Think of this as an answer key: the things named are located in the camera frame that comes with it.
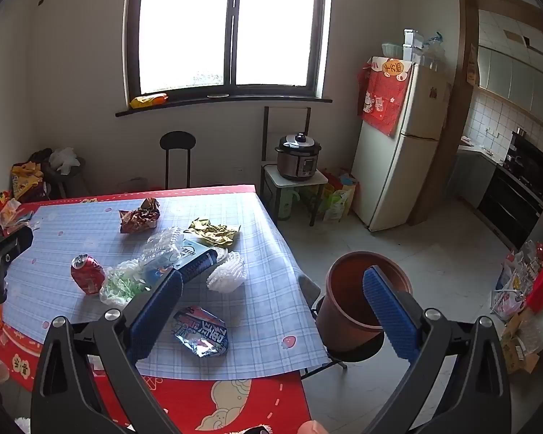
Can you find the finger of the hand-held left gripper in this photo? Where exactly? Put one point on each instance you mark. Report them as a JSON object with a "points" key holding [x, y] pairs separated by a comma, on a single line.
{"points": [[10, 240]]}

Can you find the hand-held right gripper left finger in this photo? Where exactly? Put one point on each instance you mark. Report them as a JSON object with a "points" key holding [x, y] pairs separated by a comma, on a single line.
{"points": [[156, 312]]}

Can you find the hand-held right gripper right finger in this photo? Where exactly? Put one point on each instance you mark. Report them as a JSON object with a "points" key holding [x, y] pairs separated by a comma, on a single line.
{"points": [[387, 312]]}

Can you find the brown plastic bin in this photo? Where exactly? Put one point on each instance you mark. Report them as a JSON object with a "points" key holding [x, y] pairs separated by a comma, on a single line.
{"points": [[344, 307]]}

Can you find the crushed red soda can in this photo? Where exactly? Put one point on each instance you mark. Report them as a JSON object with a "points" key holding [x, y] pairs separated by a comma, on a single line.
{"points": [[87, 275]]}

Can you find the red gold snack bag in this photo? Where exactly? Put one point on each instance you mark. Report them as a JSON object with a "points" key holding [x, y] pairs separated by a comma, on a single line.
{"points": [[138, 219]]}

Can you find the pile of snack packets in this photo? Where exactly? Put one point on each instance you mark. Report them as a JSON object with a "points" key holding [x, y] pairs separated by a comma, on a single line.
{"points": [[11, 210]]}

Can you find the black stool under bin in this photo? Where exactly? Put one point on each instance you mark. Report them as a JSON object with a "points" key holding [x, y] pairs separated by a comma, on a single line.
{"points": [[366, 348]]}

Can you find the plastic bag with green scraps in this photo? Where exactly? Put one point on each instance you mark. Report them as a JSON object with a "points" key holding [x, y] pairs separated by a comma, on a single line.
{"points": [[122, 285]]}

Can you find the blue silver snack packet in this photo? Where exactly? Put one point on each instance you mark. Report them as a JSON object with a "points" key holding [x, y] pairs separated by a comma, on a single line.
{"points": [[201, 330]]}

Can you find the yellow snack bag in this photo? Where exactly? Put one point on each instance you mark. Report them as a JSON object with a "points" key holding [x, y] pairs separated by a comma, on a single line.
{"points": [[27, 181]]}

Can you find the blue carton with white label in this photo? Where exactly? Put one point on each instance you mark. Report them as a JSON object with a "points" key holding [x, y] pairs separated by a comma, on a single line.
{"points": [[194, 262]]}

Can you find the clear plastic tray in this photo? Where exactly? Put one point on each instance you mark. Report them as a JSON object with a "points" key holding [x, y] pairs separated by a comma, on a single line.
{"points": [[163, 246]]}

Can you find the white foam fruit net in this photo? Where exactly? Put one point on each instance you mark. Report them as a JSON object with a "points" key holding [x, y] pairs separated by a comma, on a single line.
{"points": [[226, 275]]}

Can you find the crumpled gold wrapper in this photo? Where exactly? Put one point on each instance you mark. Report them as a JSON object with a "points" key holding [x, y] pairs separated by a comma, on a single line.
{"points": [[212, 233]]}

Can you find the white plastic bag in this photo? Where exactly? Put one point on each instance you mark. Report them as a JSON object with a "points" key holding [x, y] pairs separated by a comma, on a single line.
{"points": [[64, 159]]}

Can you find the blue plaid table mat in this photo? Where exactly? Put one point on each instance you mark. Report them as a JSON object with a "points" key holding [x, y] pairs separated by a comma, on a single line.
{"points": [[262, 307]]}

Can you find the green white bag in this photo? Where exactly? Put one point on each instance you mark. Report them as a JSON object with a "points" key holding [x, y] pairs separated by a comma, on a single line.
{"points": [[339, 205]]}

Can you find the pile of plastic bags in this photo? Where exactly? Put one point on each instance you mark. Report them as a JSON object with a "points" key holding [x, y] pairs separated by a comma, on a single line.
{"points": [[513, 275]]}

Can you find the cardboard box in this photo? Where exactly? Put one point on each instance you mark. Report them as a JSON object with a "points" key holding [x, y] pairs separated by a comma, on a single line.
{"points": [[516, 348]]}

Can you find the white refrigerator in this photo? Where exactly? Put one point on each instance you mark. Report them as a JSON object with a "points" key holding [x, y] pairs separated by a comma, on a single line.
{"points": [[389, 176]]}

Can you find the red shopping bag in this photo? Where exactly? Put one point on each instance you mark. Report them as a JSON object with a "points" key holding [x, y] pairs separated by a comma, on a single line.
{"points": [[337, 177]]}

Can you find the green kettle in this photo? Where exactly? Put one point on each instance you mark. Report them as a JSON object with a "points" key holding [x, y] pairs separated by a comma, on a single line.
{"points": [[287, 203]]}

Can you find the grey kitchen counter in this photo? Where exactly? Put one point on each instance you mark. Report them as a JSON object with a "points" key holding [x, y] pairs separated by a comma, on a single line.
{"points": [[475, 172]]}

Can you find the black integrated stove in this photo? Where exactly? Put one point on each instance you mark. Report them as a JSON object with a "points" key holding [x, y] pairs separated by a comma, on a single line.
{"points": [[516, 199]]}

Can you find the black round-back chair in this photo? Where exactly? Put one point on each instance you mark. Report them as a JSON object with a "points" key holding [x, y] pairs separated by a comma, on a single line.
{"points": [[177, 141]]}

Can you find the silver black pressure cooker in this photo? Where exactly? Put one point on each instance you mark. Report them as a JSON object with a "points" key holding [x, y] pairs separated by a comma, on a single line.
{"points": [[297, 160]]}

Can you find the yellow orange packet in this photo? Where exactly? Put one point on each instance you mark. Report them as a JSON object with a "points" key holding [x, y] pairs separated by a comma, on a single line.
{"points": [[148, 100]]}

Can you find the red printed cloth on refrigerator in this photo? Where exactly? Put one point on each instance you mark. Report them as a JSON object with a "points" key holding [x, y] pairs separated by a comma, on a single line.
{"points": [[382, 99]]}

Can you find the dark window sill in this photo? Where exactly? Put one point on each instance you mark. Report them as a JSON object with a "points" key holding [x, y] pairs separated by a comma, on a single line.
{"points": [[221, 105]]}

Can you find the hanging yellow packet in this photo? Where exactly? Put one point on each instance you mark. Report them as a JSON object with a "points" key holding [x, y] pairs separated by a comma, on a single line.
{"points": [[473, 67]]}

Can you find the clear plastic container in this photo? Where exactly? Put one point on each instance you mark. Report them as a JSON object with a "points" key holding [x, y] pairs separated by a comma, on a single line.
{"points": [[392, 50]]}

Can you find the crumpled clear plastic bag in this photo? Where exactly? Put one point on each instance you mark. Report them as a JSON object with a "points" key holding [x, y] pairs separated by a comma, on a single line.
{"points": [[433, 49]]}

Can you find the white stacked boxes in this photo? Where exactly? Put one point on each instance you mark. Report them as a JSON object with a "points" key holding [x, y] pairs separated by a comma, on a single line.
{"points": [[412, 45]]}

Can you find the grey upper kitchen cabinets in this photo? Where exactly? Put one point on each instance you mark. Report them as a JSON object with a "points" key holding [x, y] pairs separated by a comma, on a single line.
{"points": [[516, 77]]}

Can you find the dark framed window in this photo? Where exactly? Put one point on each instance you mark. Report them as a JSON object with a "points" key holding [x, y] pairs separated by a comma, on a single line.
{"points": [[230, 22]]}

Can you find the wooden door frame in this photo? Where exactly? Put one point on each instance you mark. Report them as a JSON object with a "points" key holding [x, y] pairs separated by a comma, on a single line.
{"points": [[457, 99]]}

